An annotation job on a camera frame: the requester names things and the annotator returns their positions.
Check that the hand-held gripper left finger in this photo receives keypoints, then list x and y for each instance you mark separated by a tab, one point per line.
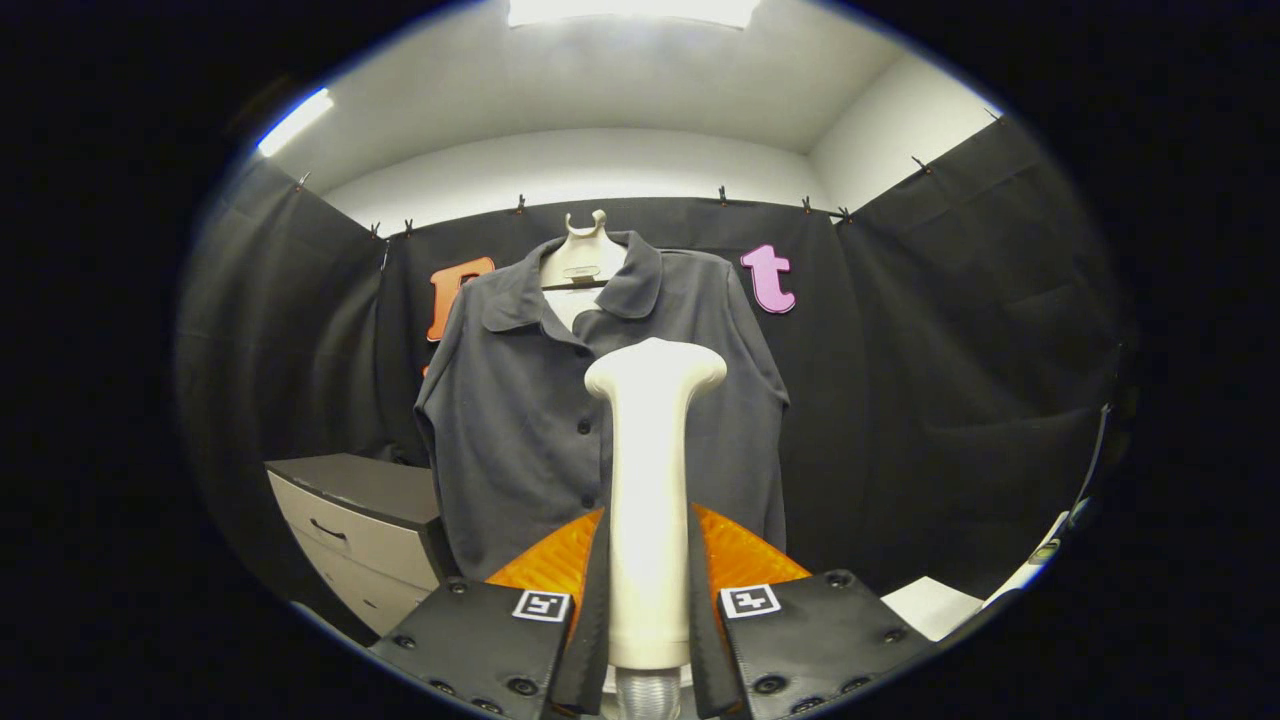
470	640

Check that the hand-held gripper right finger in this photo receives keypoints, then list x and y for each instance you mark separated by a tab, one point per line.
820	640

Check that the dark grey button shirt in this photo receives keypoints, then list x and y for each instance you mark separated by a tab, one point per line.
510	440

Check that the cream garment steamer head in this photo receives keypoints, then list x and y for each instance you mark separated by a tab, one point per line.
648	500

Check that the white board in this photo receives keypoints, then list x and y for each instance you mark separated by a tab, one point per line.
930	608

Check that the drawer cabinet with dark top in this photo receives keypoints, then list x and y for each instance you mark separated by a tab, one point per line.
370	520

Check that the white side table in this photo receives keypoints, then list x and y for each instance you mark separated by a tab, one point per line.
1030	575

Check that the tape roll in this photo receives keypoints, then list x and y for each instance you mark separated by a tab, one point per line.
1046	552

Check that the black backdrop cloth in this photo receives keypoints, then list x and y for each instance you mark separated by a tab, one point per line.
950	350

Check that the dark upright stand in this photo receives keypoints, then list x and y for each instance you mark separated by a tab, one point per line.
1098	450

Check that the white mannequin torso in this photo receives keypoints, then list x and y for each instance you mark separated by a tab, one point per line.
582	255

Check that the small ceiling light panel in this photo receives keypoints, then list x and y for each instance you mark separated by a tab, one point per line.
295	122

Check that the large ceiling light panel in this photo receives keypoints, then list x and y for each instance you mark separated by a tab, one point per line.
630	10

